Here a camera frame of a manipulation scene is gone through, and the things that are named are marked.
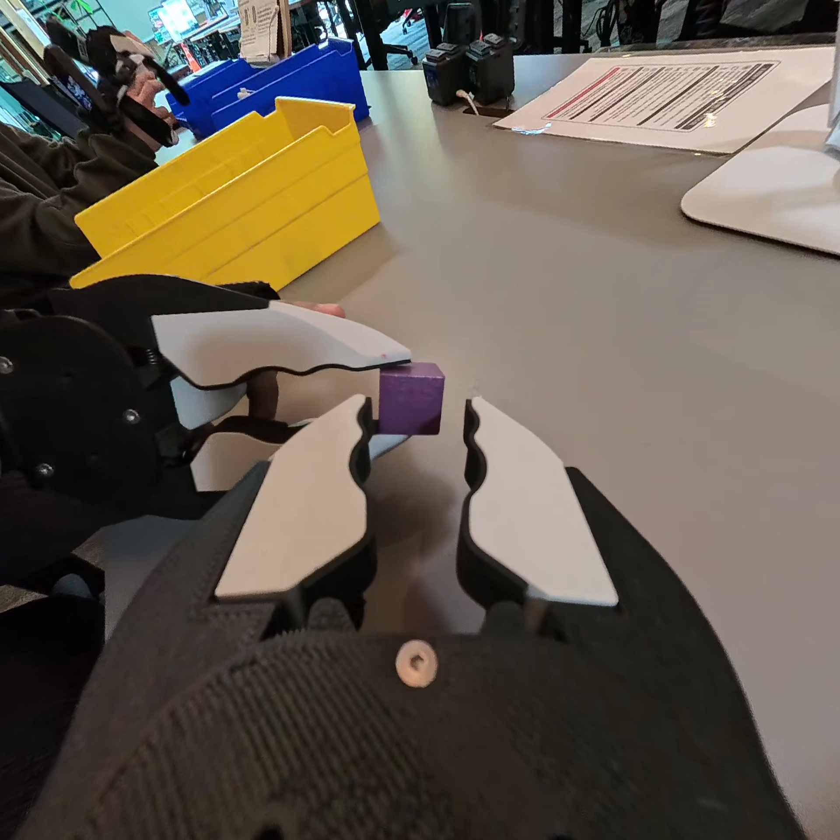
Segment blue plastic bin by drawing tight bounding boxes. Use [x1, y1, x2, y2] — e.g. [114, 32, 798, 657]
[210, 38, 370, 139]
[165, 58, 253, 129]

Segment printed paper sheet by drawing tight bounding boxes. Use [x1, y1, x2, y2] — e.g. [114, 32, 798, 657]
[493, 45, 840, 155]

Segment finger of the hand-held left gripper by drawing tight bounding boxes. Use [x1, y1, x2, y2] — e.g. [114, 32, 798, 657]
[151, 302, 413, 429]
[190, 433, 409, 493]

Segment black charger box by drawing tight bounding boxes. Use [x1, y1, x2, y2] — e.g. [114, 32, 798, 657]
[423, 42, 470, 106]
[466, 33, 516, 106]

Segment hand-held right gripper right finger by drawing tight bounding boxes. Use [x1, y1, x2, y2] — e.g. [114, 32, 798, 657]
[456, 395, 619, 634]

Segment purple cube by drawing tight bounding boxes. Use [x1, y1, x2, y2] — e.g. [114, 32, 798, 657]
[379, 362, 446, 436]

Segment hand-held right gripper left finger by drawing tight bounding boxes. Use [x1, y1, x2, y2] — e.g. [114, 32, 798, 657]
[214, 394, 378, 627]

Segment white tablet stand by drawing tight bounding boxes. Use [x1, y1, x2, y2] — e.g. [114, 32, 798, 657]
[680, 0, 840, 256]

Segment yellow plastic bin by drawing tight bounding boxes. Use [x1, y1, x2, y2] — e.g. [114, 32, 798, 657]
[69, 97, 382, 291]

